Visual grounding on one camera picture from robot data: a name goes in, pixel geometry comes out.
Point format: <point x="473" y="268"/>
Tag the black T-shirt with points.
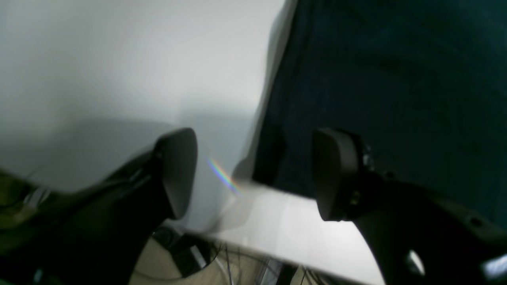
<point x="423" y="82"/>

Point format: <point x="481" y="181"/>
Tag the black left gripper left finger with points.
<point x="95" y="236"/>

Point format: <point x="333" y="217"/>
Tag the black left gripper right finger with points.
<point x="417" y="236"/>

